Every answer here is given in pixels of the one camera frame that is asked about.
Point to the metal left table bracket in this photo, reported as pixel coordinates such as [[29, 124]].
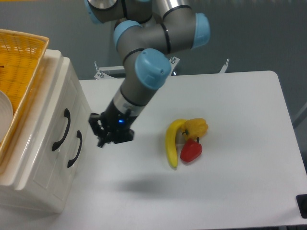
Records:
[[102, 73]]

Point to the black lower drawer handle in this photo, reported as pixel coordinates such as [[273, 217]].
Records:
[[76, 150]]

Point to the metal table bracket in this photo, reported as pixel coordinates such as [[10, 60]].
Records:
[[224, 67], [174, 61], [102, 73]]

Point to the white top drawer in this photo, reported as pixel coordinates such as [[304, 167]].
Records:
[[67, 86]]

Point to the yellow banana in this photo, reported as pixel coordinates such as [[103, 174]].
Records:
[[170, 142]]

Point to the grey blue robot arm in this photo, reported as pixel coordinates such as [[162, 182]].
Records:
[[143, 40]]

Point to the black corner object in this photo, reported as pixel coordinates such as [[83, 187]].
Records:
[[302, 205]]

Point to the metal right table bracket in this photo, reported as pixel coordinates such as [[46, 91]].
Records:
[[224, 67]]

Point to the yellow bell pepper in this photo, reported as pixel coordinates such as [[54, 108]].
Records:
[[194, 128]]

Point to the white plate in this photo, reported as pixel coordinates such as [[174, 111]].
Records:
[[6, 114]]

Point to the white lower drawer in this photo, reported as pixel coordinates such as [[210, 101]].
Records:
[[51, 178]]

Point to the white drawer cabinet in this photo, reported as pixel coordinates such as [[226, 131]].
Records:
[[9, 178]]

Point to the white drawer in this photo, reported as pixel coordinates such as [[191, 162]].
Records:
[[67, 86], [51, 178]]

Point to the yellow woven basket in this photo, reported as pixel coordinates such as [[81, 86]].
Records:
[[20, 56]]

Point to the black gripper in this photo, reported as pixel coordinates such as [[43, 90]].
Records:
[[115, 126]]

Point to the red bell pepper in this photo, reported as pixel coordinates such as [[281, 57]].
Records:
[[191, 150]]

